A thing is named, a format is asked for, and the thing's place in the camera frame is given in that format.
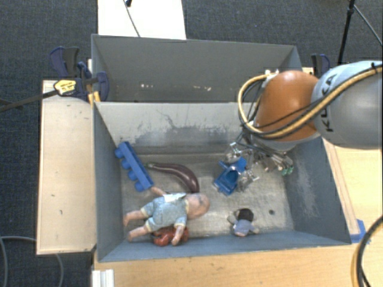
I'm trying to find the grey metal bin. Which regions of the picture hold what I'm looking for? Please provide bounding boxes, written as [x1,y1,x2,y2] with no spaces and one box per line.
[90,33,352,263]

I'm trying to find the blue toy building brick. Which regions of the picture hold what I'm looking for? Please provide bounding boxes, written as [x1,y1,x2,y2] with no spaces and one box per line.
[114,141,155,193]

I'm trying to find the pale wood board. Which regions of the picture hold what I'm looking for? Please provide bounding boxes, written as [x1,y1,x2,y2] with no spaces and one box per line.
[36,80,98,255]

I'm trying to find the small dark-headed plush toy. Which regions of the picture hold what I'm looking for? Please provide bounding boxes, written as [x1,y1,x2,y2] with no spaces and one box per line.
[227,207,260,237]

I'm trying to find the red toy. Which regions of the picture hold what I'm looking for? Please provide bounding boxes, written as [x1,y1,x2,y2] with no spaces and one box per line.
[151,226,190,246]

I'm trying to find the purple toy eggplant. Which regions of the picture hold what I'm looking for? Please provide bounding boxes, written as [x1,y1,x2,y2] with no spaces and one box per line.
[145,162,200,193]

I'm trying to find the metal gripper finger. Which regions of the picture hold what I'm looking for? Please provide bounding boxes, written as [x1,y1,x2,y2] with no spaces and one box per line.
[224,143,251,164]
[238,169,260,193]

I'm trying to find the baby doll in blue clothes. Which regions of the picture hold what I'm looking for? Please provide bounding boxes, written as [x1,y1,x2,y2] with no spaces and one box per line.
[123,186,211,246]

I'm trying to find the blue plastic toy piece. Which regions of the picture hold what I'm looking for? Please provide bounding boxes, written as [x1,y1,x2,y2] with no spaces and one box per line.
[212,156,249,196]

